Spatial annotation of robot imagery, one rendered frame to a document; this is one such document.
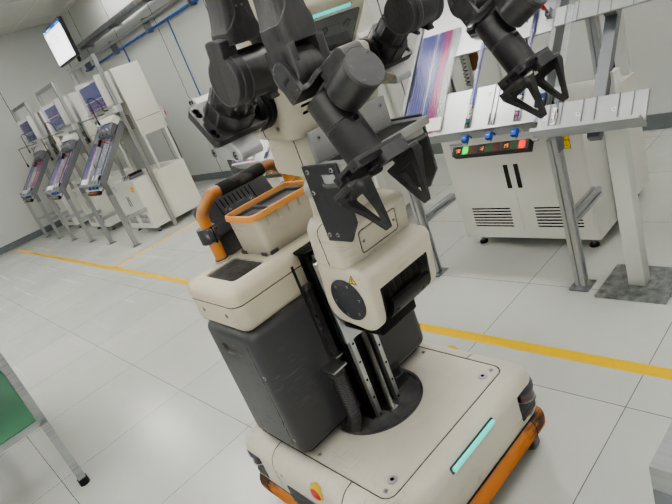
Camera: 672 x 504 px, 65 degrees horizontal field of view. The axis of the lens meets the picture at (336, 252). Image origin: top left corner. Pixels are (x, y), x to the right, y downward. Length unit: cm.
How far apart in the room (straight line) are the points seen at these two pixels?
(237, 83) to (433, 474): 97
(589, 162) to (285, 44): 191
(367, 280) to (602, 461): 89
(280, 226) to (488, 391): 70
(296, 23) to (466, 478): 110
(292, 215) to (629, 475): 110
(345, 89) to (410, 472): 95
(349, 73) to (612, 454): 132
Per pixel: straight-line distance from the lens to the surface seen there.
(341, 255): 111
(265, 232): 134
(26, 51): 1035
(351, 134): 73
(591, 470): 168
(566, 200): 222
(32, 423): 240
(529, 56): 107
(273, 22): 76
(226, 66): 85
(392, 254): 114
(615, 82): 206
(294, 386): 140
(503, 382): 154
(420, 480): 135
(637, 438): 175
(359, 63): 70
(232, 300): 126
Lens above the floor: 124
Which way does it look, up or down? 21 degrees down
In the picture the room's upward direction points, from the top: 21 degrees counter-clockwise
